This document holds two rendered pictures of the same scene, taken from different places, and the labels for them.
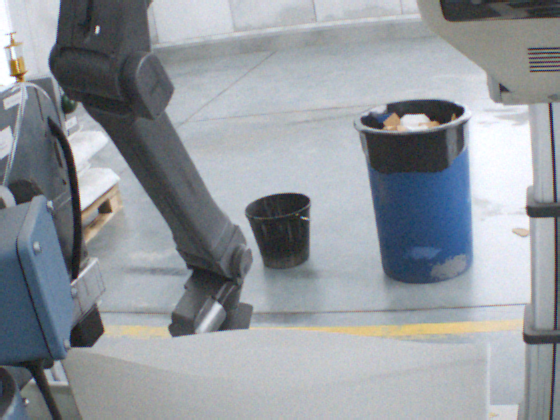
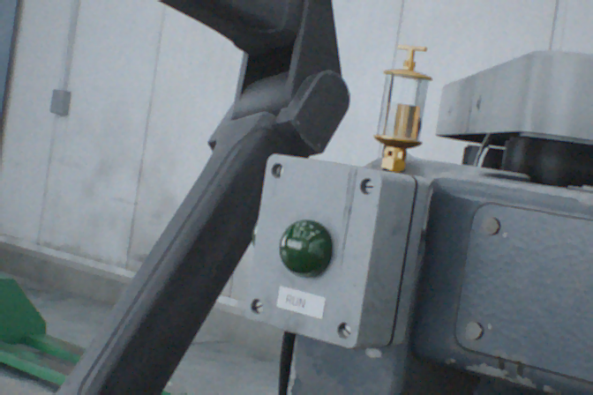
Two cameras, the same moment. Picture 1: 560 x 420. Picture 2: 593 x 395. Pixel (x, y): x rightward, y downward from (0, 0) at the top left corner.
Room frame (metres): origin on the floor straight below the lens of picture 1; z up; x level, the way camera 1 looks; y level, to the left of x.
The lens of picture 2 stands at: (1.59, 0.47, 1.34)
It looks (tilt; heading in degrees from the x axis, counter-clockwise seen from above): 3 degrees down; 200
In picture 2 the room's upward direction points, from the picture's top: 9 degrees clockwise
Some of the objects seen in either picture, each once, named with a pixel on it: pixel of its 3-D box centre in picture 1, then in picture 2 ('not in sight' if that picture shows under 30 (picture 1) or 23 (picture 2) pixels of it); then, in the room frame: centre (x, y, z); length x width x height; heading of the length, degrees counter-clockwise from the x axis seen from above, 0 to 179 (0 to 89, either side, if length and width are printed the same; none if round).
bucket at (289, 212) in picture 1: (282, 232); not in sight; (3.24, 0.01, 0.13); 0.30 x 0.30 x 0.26
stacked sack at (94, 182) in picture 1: (66, 196); not in sight; (4.13, 1.18, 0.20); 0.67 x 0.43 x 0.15; 161
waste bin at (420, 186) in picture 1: (421, 190); not in sight; (2.94, -0.58, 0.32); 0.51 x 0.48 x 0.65; 161
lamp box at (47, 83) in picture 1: (44, 106); (335, 249); (1.01, 0.29, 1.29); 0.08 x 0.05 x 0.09; 71
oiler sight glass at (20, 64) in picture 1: (15, 58); (402, 107); (0.95, 0.30, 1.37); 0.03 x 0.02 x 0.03; 71
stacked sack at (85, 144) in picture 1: (55, 157); not in sight; (4.13, 1.19, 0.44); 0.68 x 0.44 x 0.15; 161
